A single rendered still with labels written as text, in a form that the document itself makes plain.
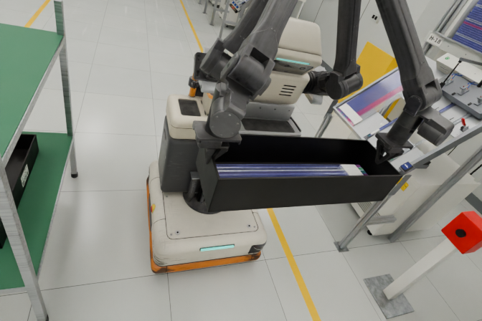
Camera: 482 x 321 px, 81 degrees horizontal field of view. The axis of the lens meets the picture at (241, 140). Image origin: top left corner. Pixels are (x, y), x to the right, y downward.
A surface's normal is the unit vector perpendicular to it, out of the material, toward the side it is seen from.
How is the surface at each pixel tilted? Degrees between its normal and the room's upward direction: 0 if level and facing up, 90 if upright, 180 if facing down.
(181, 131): 90
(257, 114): 90
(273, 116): 90
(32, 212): 0
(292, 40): 42
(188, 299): 0
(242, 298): 0
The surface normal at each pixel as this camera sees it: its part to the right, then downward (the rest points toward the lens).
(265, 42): 0.42, -0.02
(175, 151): 0.28, 0.64
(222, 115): 0.02, 0.59
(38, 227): 0.28, -0.77
